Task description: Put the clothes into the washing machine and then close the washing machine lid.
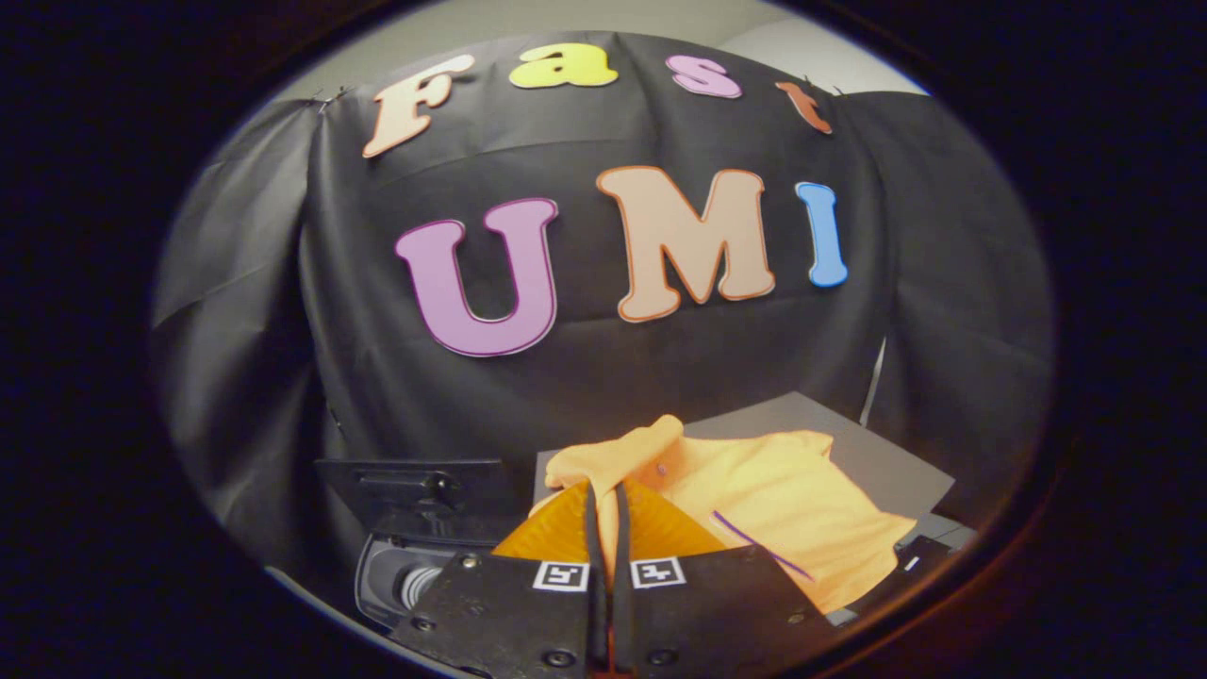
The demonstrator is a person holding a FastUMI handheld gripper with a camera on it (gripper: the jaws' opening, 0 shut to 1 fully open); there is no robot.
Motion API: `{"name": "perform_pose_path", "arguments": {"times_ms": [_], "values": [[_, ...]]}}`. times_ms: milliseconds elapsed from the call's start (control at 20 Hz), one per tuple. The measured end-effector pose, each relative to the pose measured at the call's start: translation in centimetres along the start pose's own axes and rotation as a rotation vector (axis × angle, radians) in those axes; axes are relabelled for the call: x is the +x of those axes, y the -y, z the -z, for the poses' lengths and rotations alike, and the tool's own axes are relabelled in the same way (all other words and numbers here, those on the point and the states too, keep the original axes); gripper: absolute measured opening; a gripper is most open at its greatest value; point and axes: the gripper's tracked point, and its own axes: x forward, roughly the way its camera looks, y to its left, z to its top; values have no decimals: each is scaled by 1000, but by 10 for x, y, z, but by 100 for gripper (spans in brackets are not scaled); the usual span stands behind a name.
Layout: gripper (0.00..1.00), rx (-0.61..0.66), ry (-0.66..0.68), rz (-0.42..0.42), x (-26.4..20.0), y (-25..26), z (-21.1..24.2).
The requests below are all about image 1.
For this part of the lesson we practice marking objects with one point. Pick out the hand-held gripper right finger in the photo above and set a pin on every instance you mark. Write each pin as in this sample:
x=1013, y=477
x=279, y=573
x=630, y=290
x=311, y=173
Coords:
x=621, y=542

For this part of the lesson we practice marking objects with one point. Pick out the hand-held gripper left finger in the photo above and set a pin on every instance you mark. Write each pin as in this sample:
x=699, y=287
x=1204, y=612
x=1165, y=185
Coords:
x=595, y=538

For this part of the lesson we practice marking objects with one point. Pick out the black backdrop cloth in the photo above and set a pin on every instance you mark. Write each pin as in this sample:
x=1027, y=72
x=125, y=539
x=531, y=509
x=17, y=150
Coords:
x=613, y=377

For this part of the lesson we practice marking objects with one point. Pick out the black flat device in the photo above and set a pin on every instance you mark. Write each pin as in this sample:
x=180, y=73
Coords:
x=929, y=556

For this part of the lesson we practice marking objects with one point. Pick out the grey washing machine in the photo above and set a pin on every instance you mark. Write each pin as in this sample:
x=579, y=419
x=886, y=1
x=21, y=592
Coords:
x=382, y=580

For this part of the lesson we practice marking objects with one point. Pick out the dark washing machine lid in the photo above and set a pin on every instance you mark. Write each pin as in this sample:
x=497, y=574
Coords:
x=415, y=490

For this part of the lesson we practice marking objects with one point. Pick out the cream cabinet with dark frame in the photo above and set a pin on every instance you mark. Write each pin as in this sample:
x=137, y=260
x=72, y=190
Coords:
x=886, y=462

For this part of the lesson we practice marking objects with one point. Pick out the orange shirt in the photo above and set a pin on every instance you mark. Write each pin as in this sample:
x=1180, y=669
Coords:
x=773, y=490

